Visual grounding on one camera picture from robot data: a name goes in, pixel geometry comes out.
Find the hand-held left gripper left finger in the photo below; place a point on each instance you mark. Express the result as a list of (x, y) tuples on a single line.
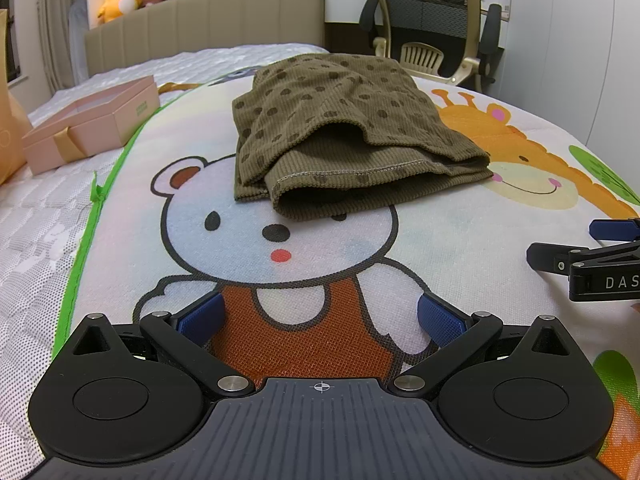
[(202, 317)]

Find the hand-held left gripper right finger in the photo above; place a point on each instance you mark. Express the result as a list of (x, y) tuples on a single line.
[(440, 317)]

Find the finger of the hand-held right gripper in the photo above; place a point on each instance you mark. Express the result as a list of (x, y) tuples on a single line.
[(612, 230), (547, 256)]

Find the cartoon animal printed mat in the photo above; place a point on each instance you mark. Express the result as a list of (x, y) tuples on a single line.
[(310, 270)]

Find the pink gift box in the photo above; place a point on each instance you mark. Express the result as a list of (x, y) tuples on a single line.
[(95, 120)]

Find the beige plastic stool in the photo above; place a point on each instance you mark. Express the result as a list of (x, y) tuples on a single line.
[(421, 59)]

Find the tan paper bag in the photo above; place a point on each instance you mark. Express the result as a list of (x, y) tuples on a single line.
[(11, 125)]

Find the beige mesh office chair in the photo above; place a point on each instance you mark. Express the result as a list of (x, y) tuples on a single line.
[(425, 10)]

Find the beige padded headboard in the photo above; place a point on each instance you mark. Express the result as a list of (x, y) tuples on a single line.
[(210, 20)]

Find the white desk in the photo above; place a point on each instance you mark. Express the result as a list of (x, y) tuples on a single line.
[(345, 7)]

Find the grey curtain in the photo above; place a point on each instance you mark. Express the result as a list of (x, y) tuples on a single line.
[(62, 25)]

